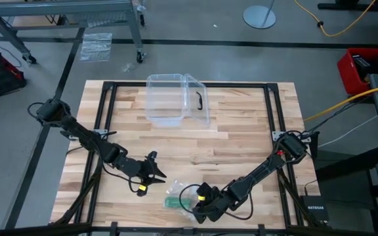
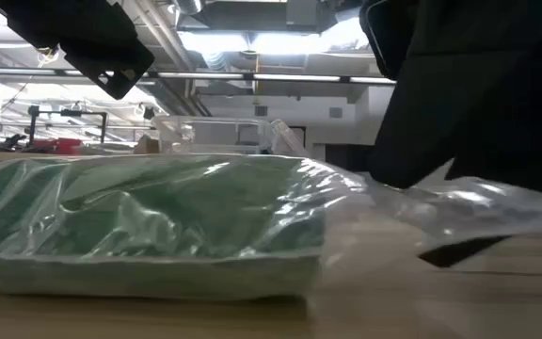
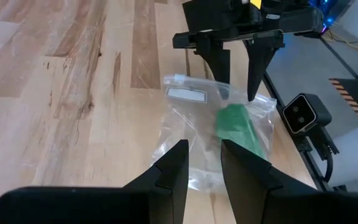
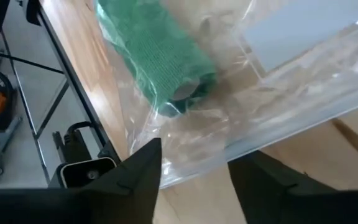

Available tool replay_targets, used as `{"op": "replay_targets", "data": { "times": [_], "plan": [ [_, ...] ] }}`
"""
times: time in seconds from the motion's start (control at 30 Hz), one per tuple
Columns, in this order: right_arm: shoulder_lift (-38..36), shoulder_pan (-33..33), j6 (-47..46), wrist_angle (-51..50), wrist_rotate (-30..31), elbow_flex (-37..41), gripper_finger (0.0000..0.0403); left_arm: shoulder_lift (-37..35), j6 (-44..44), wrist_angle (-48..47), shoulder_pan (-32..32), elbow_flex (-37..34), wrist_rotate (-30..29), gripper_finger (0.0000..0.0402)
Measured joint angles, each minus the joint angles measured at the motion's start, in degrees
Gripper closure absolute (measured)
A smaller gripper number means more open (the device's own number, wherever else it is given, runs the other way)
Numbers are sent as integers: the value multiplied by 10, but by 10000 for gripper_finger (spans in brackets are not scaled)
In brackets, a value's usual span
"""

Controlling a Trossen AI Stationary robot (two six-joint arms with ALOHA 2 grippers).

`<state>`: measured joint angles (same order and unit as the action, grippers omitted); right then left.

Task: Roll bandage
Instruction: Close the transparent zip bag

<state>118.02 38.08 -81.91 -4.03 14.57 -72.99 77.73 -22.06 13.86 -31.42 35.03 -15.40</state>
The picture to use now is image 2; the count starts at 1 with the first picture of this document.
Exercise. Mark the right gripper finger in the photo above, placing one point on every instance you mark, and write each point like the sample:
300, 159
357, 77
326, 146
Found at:
525, 141
417, 132

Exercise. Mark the clear plastic zip bag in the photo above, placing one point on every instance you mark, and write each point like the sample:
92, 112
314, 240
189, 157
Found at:
370, 212

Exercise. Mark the green bandage roll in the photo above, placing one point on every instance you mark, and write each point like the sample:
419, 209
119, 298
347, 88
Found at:
205, 207

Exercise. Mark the black yellow ceiling reel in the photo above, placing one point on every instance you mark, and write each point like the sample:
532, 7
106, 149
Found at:
47, 55

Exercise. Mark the red plastic tray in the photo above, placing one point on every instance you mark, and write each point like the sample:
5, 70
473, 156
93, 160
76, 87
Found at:
59, 146

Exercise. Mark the long ceiling light bar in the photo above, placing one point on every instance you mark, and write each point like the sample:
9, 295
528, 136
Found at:
205, 75

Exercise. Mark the clear plastic container lid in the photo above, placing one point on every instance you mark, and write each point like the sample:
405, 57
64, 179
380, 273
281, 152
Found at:
287, 139

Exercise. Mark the cardboard box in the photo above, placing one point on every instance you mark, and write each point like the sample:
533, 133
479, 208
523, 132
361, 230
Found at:
146, 145

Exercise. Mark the clear plastic container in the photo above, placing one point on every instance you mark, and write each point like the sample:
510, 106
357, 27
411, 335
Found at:
205, 134

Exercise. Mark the black camera rig stand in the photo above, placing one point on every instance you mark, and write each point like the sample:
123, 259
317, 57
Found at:
32, 127

